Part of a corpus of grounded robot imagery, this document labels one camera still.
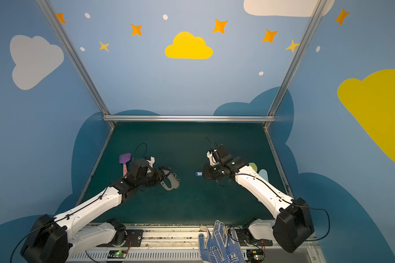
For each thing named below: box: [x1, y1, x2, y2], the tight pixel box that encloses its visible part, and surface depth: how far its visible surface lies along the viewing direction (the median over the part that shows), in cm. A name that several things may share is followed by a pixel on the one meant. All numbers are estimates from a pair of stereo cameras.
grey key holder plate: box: [160, 169, 180, 192], surface depth 93 cm
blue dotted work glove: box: [198, 220, 244, 263], surface depth 73 cm
